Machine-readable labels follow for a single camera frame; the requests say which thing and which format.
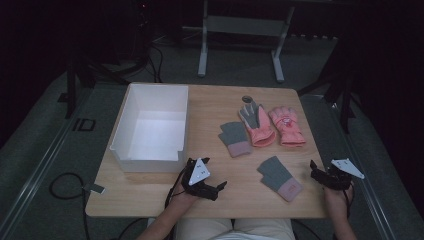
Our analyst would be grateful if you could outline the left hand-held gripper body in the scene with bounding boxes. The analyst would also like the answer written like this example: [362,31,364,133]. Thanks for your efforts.
[181,157,220,202]

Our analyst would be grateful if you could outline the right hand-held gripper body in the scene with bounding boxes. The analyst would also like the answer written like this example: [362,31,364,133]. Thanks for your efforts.
[319,158,366,192]

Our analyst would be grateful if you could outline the pink padded winter glove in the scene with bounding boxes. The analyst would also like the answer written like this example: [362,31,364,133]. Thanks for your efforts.
[268,106,307,148]
[237,99,277,148]

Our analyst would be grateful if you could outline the person's right hand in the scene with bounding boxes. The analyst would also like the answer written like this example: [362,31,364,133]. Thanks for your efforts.
[323,185,355,215]

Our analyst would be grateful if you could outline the person's left hand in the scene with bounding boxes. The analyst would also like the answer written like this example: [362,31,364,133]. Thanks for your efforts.
[169,183,201,210]

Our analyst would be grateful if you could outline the gray knit glove pink cuff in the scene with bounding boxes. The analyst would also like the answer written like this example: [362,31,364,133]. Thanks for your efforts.
[256,155,304,203]
[218,121,253,158]

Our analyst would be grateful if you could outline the person's left leg beige trousers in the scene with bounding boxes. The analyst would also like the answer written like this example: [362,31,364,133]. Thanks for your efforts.
[174,218,234,240]

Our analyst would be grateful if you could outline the person's leg beige trousers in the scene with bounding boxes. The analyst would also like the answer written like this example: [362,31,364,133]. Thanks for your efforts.
[174,218,234,240]
[232,218,296,240]

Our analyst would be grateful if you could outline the white open box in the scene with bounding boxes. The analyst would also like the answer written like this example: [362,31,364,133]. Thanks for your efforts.
[109,83,190,174]

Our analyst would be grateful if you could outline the person's right leg beige trousers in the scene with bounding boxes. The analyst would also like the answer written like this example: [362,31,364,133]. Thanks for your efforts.
[232,218,296,240]

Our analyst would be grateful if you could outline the black tripod stand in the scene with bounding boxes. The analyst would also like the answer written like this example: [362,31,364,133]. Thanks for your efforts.
[64,46,151,120]
[298,41,359,134]

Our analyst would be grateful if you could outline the small gray tag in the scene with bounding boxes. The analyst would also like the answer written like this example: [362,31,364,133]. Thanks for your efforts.
[83,183,106,195]

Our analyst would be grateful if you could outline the aluminium floor rail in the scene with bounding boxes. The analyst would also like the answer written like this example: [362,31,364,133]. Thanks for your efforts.
[301,94,399,240]
[0,84,98,240]

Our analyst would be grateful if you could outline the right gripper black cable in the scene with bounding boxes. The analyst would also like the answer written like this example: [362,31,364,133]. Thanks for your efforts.
[344,186,356,218]

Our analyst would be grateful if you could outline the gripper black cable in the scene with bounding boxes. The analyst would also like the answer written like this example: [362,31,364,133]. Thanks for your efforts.
[164,168,188,209]
[344,186,356,218]

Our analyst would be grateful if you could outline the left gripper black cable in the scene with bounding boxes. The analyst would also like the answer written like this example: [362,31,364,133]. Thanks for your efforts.
[164,168,188,209]

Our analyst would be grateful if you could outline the black background cables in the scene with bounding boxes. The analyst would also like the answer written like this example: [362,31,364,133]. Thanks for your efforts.
[146,41,165,84]

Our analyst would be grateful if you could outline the black floor cable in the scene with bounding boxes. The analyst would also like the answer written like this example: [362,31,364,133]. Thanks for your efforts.
[49,172,92,240]

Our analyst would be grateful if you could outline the gray metal stand frame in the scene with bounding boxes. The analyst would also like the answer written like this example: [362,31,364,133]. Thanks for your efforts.
[181,0,296,84]

